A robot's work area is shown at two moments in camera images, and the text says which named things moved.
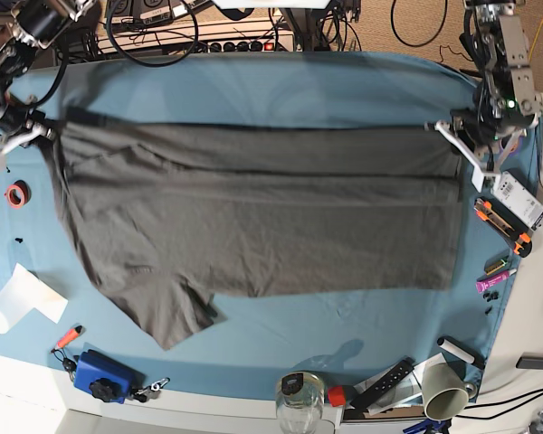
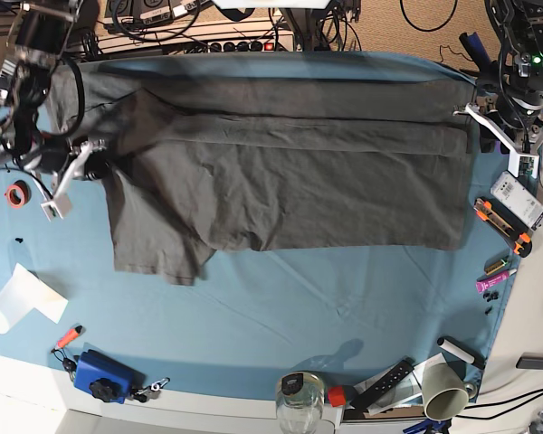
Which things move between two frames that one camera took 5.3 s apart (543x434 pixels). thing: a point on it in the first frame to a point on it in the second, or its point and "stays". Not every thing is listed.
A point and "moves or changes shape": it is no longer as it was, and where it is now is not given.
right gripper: x=15 y=120 to x=97 y=165
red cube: x=337 y=396 stays
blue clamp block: x=106 y=377 stays
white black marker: x=461 y=351 stays
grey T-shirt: x=178 y=212 moves or changes shape
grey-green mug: x=444 y=394 stays
